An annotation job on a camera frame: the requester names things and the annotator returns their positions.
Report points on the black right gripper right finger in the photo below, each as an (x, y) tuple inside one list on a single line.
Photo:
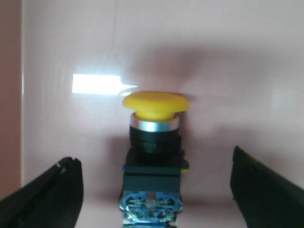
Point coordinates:
[(265, 198)]

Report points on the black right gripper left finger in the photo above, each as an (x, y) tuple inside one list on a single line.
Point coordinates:
[(52, 200)]

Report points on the yellow mushroom push button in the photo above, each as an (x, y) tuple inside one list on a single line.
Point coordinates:
[(150, 195)]

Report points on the pink plastic bin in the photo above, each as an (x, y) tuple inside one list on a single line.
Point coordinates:
[(66, 65)]

